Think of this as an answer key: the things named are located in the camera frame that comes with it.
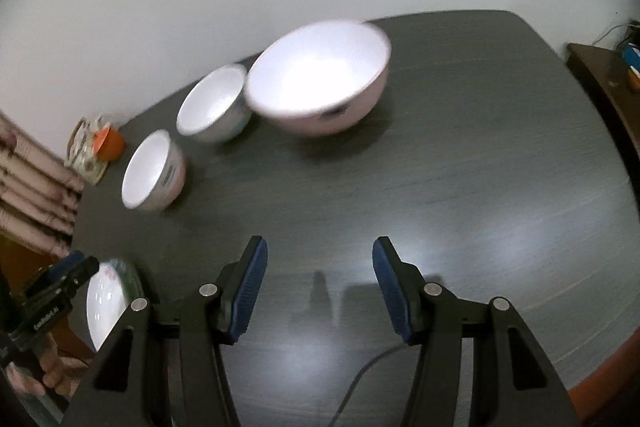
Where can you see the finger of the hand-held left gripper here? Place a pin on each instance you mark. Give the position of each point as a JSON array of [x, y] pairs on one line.
[[82, 274], [67, 264]]

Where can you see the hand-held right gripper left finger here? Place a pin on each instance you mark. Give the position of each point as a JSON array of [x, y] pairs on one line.
[[247, 292]]

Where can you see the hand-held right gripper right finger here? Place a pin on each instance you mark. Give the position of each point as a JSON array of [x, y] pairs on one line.
[[392, 289]]

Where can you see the white plate with pink flowers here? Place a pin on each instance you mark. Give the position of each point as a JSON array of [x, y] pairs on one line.
[[105, 307]]

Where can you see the large blue floral plate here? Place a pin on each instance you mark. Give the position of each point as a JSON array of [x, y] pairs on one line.
[[134, 279]]

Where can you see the white bowl with black lettering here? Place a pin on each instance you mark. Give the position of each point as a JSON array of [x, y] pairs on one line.
[[150, 169]]

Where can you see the white bowl with blue pattern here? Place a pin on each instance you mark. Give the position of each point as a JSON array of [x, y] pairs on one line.
[[212, 104]]

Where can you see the large pink bowl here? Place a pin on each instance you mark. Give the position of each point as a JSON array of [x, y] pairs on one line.
[[320, 77]]

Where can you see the person's left hand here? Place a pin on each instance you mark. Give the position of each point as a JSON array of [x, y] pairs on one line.
[[55, 369]]

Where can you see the beige patterned curtain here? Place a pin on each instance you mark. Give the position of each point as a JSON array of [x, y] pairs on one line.
[[35, 187]]

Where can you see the floral ceramic teapot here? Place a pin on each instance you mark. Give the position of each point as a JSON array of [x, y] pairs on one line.
[[85, 154]]

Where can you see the orange cup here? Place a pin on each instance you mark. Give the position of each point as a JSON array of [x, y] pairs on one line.
[[110, 143]]

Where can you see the dark wooden side cabinet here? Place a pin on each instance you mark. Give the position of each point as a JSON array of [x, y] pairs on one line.
[[605, 87]]

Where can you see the blue orange object on cabinet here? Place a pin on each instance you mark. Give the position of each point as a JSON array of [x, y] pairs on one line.
[[632, 67]]

